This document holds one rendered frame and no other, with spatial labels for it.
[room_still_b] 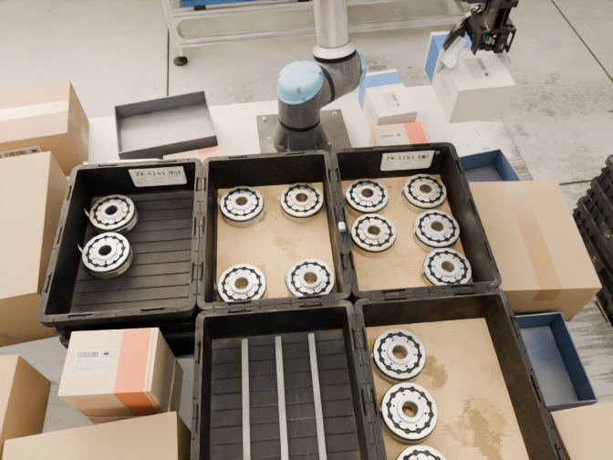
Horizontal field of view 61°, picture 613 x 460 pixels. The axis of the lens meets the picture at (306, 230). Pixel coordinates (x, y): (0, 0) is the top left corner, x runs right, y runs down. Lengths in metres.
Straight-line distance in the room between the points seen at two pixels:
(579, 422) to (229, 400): 0.62
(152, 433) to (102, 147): 0.94
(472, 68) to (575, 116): 1.89
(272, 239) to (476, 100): 0.53
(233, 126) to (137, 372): 0.90
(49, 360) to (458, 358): 0.89
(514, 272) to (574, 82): 2.16
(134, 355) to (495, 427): 0.67
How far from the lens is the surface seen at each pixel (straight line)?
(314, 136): 1.44
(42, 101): 1.64
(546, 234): 1.29
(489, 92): 1.15
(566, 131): 2.93
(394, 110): 1.57
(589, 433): 1.06
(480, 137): 1.68
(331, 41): 1.41
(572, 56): 3.45
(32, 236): 1.26
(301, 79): 1.36
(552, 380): 1.29
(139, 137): 1.59
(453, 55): 1.15
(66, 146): 1.55
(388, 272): 1.16
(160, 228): 1.26
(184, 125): 1.59
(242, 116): 1.68
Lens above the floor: 1.82
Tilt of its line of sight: 55 degrees down
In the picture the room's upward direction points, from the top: straight up
